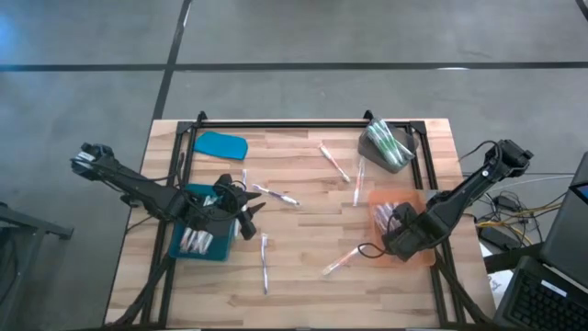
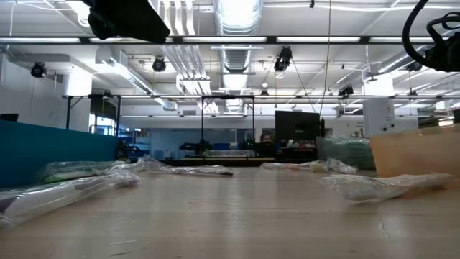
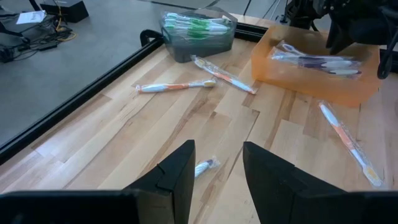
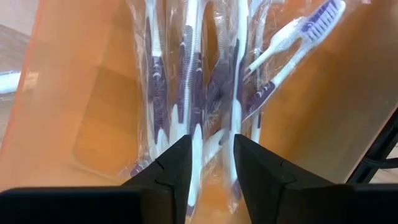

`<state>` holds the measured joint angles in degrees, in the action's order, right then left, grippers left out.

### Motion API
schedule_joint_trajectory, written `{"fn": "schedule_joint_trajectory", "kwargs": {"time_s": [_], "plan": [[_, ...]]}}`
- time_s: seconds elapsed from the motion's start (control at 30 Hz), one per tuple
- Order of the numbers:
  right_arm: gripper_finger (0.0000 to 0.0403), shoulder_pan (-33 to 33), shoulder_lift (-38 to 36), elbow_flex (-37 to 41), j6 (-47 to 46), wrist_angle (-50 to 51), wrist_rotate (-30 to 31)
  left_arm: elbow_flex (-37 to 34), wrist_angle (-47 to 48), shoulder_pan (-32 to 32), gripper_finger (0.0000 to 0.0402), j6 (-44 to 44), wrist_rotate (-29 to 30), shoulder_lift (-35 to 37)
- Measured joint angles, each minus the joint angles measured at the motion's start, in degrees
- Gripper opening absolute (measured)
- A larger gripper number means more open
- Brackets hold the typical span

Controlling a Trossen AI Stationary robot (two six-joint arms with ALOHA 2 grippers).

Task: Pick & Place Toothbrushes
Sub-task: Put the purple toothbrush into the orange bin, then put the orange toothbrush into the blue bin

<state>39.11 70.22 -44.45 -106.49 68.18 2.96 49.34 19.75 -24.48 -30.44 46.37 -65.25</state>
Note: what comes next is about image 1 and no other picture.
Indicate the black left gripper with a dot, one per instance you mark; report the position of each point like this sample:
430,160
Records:
216,211

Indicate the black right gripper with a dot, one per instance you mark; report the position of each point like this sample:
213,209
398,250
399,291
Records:
409,239

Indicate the orange white toothbrush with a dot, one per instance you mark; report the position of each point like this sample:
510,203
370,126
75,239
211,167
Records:
209,201
186,241
206,241
342,262
333,161
359,181
193,241
200,242

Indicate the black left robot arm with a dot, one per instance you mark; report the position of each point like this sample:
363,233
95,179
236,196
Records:
133,184

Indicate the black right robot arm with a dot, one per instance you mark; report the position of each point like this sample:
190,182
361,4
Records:
473,184

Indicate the cardboard box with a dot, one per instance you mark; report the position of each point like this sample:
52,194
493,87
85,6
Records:
425,262

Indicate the blue plastic bin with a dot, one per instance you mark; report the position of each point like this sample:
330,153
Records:
220,253

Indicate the blue plastic lid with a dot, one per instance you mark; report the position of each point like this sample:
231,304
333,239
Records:
220,144

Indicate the black power strip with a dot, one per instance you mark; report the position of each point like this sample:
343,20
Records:
498,238

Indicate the grey plastic bin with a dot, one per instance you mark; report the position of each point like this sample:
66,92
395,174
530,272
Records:
367,158

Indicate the white paper sheet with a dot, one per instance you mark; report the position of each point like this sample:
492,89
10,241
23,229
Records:
498,281

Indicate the black power adapter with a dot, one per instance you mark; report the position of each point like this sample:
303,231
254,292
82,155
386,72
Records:
507,202

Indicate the black laptop computer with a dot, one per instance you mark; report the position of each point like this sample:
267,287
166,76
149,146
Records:
542,303

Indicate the grey metal stand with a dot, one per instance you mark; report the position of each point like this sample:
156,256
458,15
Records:
37,225

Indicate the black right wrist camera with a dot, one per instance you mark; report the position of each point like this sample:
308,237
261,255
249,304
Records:
403,212

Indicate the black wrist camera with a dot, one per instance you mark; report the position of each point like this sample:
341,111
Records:
403,212
226,181

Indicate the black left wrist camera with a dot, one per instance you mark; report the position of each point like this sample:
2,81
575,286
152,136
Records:
226,181

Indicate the black metal floor frame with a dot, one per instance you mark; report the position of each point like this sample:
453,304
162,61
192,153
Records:
510,259

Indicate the black table bracket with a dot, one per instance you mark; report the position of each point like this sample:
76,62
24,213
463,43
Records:
202,116
368,115

